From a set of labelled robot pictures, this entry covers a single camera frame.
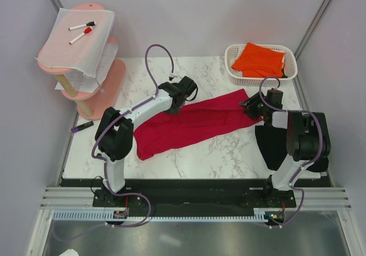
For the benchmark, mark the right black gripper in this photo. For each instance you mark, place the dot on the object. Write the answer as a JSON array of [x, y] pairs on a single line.
[[247, 102]]

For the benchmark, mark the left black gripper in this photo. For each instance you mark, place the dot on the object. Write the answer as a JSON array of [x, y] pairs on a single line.
[[171, 111]]

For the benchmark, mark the red t shirt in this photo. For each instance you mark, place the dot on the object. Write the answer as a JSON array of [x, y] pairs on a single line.
[[195, 123]]

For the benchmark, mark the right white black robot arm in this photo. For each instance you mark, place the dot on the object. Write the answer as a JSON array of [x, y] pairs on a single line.
[[290, 142]]

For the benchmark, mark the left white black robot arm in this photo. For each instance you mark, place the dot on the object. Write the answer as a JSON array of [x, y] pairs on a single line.
[[115, 133]]

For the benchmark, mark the orange t shirt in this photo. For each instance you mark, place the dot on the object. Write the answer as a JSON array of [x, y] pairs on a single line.
[[259, 62]]

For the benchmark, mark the black folded t shirt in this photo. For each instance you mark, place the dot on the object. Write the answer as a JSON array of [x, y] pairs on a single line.
[[271, 142]]

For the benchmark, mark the pink tiered shelf stand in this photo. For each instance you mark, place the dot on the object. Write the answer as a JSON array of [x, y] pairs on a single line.
[[91, 105]]

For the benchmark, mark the purple capped marker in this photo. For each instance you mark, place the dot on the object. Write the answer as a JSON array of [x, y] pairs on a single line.
[[82, 127]]

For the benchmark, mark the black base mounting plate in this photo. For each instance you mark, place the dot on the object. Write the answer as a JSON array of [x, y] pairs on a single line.
[[194, 197]]

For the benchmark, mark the white paper sheets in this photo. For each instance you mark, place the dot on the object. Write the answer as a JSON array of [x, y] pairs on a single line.
[[85, 84]]

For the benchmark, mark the white mesh cloth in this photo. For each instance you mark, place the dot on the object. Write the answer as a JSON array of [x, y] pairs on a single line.
[[83, 55]]

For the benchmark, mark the red capped whiteboard marker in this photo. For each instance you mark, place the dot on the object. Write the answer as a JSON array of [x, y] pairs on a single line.
[[86, 31]]

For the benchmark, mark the black capped whiteboard marker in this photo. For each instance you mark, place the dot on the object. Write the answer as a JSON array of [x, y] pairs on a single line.
[[89, 24]]

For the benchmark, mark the crumpled white paper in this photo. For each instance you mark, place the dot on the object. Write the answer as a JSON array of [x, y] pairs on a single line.
[[69, 252]]

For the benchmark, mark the white slotted cable duct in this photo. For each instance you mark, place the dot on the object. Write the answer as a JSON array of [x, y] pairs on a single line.
[[122, 216]]

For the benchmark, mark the aluminium frame rail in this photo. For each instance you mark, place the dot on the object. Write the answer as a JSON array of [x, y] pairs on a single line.
[[316, 198]]

